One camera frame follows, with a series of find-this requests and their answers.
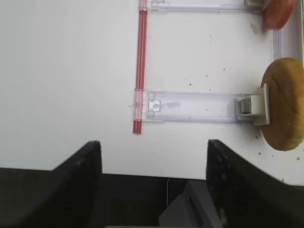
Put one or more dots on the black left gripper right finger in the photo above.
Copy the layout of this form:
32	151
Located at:
246	197

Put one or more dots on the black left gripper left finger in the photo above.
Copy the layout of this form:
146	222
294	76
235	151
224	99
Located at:
65	197

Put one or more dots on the white pusher block bun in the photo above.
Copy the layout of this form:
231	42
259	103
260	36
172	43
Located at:
254	108

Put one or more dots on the left bun half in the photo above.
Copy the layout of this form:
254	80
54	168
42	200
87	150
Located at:
285	80

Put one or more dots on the left red plastic strip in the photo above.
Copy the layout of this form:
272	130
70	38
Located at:
140	71

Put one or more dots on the clear rail near bun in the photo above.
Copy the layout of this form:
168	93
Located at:
159	106

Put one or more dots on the clear rail near tomatoes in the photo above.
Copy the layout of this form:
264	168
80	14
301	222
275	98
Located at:
197	5

